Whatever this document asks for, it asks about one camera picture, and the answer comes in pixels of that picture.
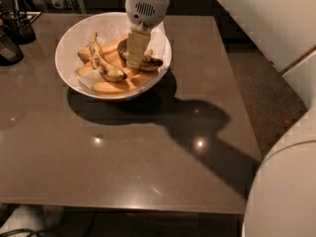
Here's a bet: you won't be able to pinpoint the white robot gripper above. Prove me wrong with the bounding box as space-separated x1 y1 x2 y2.
125 0 170 68

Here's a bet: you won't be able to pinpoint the dark bruised banana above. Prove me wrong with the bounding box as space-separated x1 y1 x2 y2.
117 39 163 71

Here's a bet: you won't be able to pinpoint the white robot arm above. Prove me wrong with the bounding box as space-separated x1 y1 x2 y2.
215 0 316 237

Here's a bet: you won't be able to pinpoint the spotted banana left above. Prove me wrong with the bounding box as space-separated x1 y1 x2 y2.
88 34 127 82

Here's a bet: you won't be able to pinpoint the white ceramic bowl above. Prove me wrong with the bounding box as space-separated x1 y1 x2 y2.
54 12 173 102

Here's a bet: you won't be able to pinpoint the orange plantain middle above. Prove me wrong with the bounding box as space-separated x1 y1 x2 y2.
75 53 140 80

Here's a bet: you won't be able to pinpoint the orange plantain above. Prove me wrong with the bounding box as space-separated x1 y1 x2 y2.
92 71 158 95
77 35 127 63
75 53 140 80

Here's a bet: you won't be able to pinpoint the orange plantain back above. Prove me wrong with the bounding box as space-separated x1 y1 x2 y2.
77 35 127 63

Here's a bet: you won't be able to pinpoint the orange plantain front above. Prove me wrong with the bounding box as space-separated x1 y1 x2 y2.
92 71 158 95

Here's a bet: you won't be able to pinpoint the dark cabinet fronts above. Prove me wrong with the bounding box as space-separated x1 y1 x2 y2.
83 0 250 43

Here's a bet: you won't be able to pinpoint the black utensil holder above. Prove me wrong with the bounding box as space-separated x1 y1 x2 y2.
1 0 37 44

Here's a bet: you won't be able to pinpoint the dark appliance at left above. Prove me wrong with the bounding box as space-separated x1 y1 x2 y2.
0 26 24 66

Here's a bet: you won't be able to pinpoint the white object under table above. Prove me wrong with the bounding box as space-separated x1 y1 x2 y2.
0 204 64 237

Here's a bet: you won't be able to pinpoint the black cable on floor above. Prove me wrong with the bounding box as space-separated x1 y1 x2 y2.
0 228 63 237

